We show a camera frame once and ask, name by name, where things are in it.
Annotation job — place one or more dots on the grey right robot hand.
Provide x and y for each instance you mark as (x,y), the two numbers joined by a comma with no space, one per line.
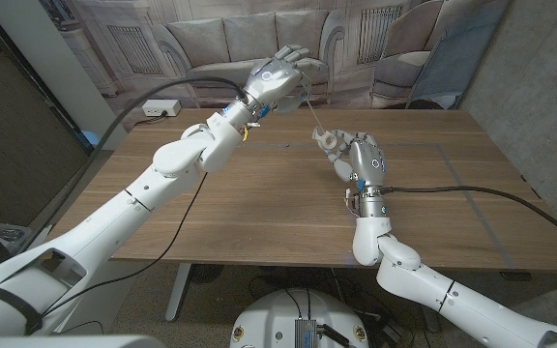
(365,159)

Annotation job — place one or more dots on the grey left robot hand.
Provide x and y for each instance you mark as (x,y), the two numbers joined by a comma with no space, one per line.
(278,79)

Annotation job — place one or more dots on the clear tape roll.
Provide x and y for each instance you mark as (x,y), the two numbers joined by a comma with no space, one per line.
(320,136)

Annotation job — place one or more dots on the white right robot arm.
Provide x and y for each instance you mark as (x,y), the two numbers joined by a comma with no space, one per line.
(394,256)

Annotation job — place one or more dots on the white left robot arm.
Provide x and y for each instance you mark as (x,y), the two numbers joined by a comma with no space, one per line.
(182,154)

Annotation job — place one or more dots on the white power strip box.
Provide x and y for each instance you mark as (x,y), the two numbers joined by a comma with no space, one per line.
(160,107)

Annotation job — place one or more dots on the printed sofa room backdrop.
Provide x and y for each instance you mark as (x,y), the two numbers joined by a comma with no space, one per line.
(211,38)

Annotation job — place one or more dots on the blue-grey leaning board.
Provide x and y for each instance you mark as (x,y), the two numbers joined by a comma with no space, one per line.
(457,53)

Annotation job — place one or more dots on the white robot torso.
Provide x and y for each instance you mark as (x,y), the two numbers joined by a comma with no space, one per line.
(278,319)

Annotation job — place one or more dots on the black round floor object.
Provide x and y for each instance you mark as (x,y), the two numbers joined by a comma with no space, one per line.
(206,273)

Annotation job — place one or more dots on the white pillar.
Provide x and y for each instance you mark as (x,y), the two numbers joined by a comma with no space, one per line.
(51,63)

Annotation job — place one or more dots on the dark brown door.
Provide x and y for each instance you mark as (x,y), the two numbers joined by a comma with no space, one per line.
(8,145)

